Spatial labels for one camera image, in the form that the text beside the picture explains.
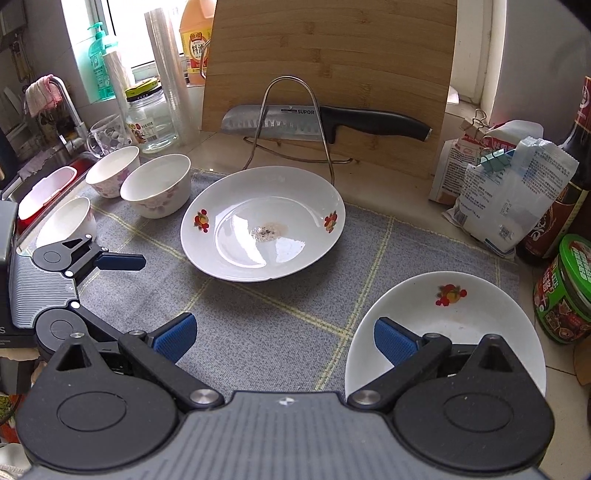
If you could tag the white pink-flower bowl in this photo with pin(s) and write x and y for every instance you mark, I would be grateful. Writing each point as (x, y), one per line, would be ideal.
(157, 194)
(64, 217)
(113, 175)

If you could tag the white red plastic container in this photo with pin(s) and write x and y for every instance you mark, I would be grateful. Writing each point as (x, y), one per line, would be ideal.
(46, 189)

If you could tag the red white plastic bag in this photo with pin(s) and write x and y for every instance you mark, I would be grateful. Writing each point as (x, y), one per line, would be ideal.
(450, 170)

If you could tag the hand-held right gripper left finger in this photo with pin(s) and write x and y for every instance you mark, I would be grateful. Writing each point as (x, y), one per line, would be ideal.
(178, 336)

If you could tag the white fruit-print plate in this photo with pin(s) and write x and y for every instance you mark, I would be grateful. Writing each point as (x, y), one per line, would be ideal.
(258, 217)
(461, 314)

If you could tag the white plastic bag roll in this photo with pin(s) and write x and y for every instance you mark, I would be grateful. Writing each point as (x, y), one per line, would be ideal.
(115, 78)

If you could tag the metal binder clip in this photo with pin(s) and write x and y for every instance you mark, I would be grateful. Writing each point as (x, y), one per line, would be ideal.
(478, 124)

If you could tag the metal faucet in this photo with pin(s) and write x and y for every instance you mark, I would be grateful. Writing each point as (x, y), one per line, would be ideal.
(69, 110)

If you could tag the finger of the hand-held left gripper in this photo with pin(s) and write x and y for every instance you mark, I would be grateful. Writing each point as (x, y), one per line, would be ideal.
(94, 323)
(122, 261)

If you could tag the orange cooking wine bottle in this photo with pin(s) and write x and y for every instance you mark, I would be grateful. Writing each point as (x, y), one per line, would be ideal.
(194, 41)

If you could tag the clear glass mug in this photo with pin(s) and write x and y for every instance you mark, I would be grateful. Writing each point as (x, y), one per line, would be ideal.
(106, 136)

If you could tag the grey teal checked cloth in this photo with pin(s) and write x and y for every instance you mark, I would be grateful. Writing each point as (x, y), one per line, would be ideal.
(323, 295)

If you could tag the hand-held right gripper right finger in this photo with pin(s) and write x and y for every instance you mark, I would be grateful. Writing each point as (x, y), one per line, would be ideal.
(392, 341)

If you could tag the bamboo cutting board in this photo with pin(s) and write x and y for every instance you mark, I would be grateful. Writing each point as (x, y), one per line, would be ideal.
(323, 55)

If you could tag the glass jar yellow-green lid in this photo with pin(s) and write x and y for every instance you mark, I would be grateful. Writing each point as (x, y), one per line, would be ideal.
(152, 124)

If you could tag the dark soy sauce bottle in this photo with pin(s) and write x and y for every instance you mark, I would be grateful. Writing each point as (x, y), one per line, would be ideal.
(572, 184)

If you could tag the blue white plastic bag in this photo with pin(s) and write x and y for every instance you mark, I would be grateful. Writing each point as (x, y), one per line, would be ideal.
(508, 203)

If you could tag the green-lid sauce jar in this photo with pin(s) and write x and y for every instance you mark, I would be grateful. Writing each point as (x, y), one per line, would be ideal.
(565, 300)

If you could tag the stack of clear plastic cups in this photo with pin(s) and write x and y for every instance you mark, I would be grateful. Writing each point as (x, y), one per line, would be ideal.
(168, 83)

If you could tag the green dish soap bottle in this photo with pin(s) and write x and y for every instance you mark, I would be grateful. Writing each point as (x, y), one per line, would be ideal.
(99, 69)

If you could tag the pink cloth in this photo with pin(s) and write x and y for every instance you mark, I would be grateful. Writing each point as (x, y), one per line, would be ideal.
(41, 94)

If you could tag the teal binder clip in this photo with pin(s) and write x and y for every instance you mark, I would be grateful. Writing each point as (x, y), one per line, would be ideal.
(496, 160)

